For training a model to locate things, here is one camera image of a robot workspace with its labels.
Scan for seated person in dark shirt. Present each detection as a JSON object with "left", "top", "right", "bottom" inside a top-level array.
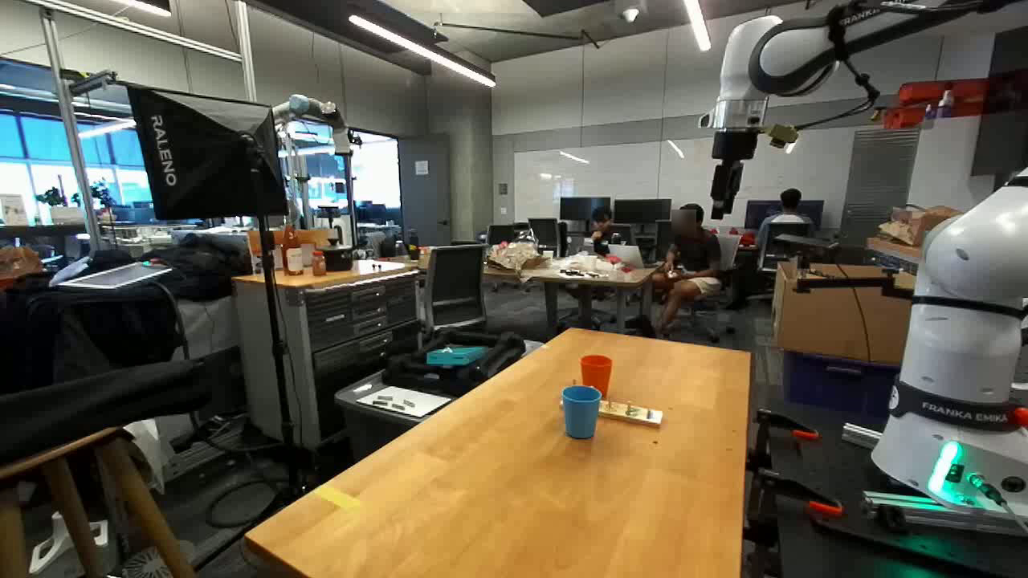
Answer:
[{"left": 647, "top": 204, "right": 726, "bottom": 340}]

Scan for short ceiling light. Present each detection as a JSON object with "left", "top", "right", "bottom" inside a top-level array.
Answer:
[{"left": 681, "top": 0, "right": 717, "bottom": 55}]

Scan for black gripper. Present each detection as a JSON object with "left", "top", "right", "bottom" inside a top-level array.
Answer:
[{"left": 709, "top": 129, "right": 762, "bottom": 221}]

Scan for black light stand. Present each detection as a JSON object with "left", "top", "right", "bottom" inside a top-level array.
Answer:
[{"left": 251, "top": 112, "right": 308, "bottom": 484}]

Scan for long ceiling light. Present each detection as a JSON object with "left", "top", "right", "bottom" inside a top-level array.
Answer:
[{"left": 344, "top": 10, "right": 502, "bottom": 95}]

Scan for yellow tape piece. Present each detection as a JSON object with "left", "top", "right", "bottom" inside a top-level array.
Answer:
[{"left": 315, "top": 484, "right": 367, "bottom": 514}]

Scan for black bag with teal item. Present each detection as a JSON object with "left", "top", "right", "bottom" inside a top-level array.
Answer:
[{"left": 381, "top": 328, "right": 531, "bottom": 400}]

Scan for cardboard box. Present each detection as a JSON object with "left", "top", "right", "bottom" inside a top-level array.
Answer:
[{"left": 772, "top": 259, "right": 916, "bottom": 372}]

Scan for blue cup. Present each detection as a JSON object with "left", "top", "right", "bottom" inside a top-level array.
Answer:
[{"left": 554, "top": 381, "right": 605, "bottom": 445}]

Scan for white laptop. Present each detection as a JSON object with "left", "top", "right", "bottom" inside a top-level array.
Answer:
[{"left": 49, "top": 256, "right": 175, "bottom": 296}]

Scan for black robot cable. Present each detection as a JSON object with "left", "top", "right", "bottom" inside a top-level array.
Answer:
[{"left": 745, "top": 0, "right": 992, "bottom": 104}]

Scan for gray door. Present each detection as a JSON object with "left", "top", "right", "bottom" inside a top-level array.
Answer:
[{"left": 401, "top": 131, "right": 455, "bottom": 249}]

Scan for black office chair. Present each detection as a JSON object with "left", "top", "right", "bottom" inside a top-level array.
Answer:
[{"left": 425, "top": 242, "right": 492, "bottom": 334}]

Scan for black softbox light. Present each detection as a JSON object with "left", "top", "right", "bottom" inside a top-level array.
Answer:
[{"left": 125, "top": 83, "right": 292, "bottom": 224}]

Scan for metal pole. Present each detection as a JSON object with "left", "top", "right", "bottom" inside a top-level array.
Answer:
[{"left": 38, "top": 7, "right": 121, "bottom": 256}]

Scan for gray metal case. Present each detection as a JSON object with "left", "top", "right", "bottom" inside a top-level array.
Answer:
[{"left": 334, "top": 371, "right": 455, "bottom": 461}]

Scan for wooden stool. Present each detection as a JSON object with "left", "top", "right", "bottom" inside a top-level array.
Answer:
[{"left": 0, "top": 424, "right": 199, "bottom": 578}]

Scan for black cloth pile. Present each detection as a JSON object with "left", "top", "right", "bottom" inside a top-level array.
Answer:
[{"left": 0, "top": 232, "right": 252, "bottom": 466}]

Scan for wall whiteboard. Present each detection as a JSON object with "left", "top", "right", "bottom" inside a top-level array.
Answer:
[{"left": 509, "top": 126, "right": 860, "bottom": 232}]

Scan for red boxes on shelf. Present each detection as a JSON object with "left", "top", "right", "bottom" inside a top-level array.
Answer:
[{"left": 881, "top": 79, "right": 996, "bottom": 131}]

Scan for orange handled clamp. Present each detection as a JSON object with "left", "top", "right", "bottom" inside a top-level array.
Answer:
[
  {"left": 750, "top": 470, "right": 851, "bottom": 528},
  {"left": 750, "top": 410, "right": 825, "bottom": 449}
]

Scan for orange bottles cluster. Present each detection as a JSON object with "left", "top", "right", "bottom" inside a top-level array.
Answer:
[{"left": 247, "top": 224, "right": 338, "bottom": 281}]

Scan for blue plastic crate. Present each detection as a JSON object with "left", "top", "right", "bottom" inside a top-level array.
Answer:
[{"left": 781, "top": 350, "right": 901, "bottom": 424}]

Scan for seated person in white shirt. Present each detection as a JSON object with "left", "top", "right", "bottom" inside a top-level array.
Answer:
[{"left": 756, "top": 188, "right": 819, "bottom": 273}]

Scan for gray tool cabinet wooden top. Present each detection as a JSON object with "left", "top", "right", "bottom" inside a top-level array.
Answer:
[{"left": 231, "top": 256, "right": 427, "bottom": 453}]

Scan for cluttered wooden table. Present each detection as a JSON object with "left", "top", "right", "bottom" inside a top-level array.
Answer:
[{"left": 482, "top": 242, "right": 659, "bottom": 334}]

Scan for crumpled brown paper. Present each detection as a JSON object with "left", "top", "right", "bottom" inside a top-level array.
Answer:
[{"left": 873, "top": 204, "right": 962, "bottom": 252}]

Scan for orange cup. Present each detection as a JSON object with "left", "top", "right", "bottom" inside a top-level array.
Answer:
[{"left": 579, "top": 353, "right": 617, "bottom": 401}]

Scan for small flat wooden block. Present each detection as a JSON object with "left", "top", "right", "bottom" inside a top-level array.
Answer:
[{"left": 593, "top": 400, "right": 669, "bottom": 430}]

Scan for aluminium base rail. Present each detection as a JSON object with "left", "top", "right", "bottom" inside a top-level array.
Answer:
[{"left": 860, "top": 484, "right": 1028, "bottom": 539}]

